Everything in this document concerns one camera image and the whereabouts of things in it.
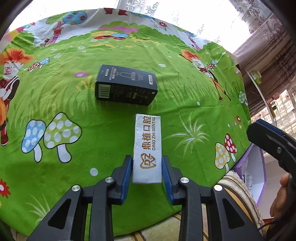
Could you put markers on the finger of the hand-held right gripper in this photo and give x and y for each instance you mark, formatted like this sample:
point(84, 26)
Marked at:
point(266, 136)

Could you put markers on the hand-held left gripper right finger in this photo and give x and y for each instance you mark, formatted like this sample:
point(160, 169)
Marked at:
point(167, 178)

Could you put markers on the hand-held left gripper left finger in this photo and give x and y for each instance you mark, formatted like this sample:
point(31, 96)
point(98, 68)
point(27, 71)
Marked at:
point(126, 178)

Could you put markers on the purple cardboard box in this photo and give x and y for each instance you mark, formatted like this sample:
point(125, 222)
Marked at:
point(254, 166)

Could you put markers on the long white gold logo box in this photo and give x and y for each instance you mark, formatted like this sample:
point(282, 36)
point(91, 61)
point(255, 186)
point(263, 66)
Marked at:
point(148, 139)

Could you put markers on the person's right hand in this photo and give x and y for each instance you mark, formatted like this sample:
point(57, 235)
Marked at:
point(283, 197)

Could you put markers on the yellow power strip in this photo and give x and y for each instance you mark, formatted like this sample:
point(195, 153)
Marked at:
point(273, 108)

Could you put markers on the white lace curtain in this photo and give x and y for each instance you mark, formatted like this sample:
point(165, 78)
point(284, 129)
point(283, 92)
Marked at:
point(185, 18)
point(284, 111)

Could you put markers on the white round-base side table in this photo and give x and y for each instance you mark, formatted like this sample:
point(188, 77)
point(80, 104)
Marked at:
point(261, 99)

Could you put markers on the striped plush cushion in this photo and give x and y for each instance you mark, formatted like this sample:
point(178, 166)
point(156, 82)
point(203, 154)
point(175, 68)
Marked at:
point(240, 197)

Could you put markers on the green tissue pack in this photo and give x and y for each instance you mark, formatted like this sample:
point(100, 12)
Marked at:
point(256, 77)

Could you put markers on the dark blue box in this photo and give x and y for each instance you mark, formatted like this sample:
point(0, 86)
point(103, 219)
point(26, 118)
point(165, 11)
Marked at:
point(124, 90)

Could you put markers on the brown curtain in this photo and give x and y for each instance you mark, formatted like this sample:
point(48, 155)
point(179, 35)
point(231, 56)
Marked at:
point(270, 46)

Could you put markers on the green cartoon printed sheet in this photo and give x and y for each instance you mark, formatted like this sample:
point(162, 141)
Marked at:
point(57, 92)

